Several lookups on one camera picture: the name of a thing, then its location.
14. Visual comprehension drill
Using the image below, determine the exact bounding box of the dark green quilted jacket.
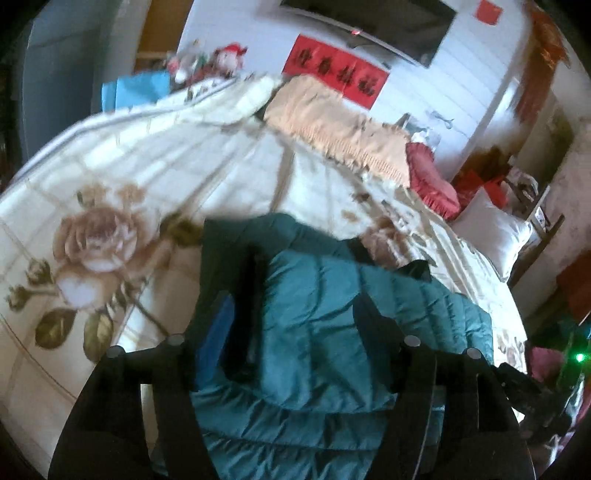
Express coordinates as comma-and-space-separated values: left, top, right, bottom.
191, 214, 493, 479

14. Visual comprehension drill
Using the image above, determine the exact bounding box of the framed photo on wall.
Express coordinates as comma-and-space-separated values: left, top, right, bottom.
396, 113, 441, 149

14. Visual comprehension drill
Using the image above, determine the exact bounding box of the orange fringed pillow cover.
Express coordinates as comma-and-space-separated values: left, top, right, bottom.
263, 75, 411, 188

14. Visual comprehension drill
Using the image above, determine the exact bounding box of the red decoration hanging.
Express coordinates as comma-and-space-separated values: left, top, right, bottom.
514, 1, 570, 125

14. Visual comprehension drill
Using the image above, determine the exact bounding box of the red Chinese banner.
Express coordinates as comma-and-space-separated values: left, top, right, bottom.
283, 35, 389, 109

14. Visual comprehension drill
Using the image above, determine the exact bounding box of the red bag on chair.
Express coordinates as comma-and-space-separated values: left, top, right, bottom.
452, 170, 507, 210

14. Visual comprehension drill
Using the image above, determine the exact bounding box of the cream floral bed blanket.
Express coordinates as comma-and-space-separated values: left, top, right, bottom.
1, 76, 526, 475

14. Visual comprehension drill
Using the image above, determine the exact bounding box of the white pillow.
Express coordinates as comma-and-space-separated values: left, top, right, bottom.
452, 187, 533, 282

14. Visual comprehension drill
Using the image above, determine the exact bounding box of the santa plush toy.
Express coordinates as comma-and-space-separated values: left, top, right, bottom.
211, 43, 247, 78

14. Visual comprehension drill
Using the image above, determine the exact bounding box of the wooden door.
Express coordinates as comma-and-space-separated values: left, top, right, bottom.
133, 0, 193, 73

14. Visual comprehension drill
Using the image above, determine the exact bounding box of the wall-mounted television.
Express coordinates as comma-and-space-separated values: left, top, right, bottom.
280, 0, 457, 68

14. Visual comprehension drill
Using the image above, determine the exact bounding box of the wooden chair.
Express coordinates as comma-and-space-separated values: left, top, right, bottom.
502, 167, 565, 290

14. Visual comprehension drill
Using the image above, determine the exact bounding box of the red ruffled cushion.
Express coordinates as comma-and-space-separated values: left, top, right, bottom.
406, 142, 461, 220

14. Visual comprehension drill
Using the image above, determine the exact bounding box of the grey wardrobe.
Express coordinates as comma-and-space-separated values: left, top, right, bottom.
13, 0, 126, 160

